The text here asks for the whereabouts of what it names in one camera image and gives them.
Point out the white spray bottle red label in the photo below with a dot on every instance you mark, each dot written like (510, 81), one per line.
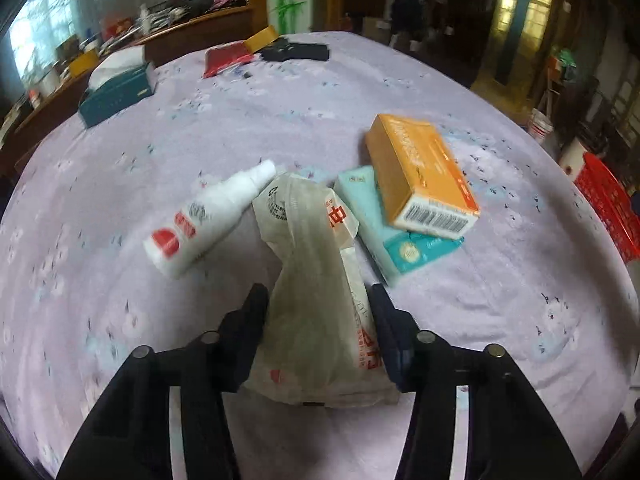
(204, 220)

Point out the orange medicine box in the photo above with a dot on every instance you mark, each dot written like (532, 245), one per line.
(422, 187)

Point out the white plastic bag red print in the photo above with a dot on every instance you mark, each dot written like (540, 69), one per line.
(319, 344)

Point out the teal tissue pack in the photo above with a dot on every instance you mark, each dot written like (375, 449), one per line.
(395, 252)

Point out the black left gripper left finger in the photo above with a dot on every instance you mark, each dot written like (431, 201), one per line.
(126, 434)

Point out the floral purple tablecloth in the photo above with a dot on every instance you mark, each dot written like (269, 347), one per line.
(538, 274)

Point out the yellow tape roll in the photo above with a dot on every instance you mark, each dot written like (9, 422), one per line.
(261, 39)

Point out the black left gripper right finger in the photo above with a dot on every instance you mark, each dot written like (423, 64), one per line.
(512, 435)

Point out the black wallet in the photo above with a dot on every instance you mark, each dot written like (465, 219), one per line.
(282, 50)

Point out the red plastic basket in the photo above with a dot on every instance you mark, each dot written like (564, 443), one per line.
(610, 201)

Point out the teal tissue box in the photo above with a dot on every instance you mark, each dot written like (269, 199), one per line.
(121, 80)

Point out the large framed mirror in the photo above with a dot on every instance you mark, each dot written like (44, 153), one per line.
(100, 5)

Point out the wooden sideboard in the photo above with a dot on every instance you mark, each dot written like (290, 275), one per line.
(219, 27)

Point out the red packet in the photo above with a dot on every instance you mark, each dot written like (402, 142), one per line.
(221, 58)

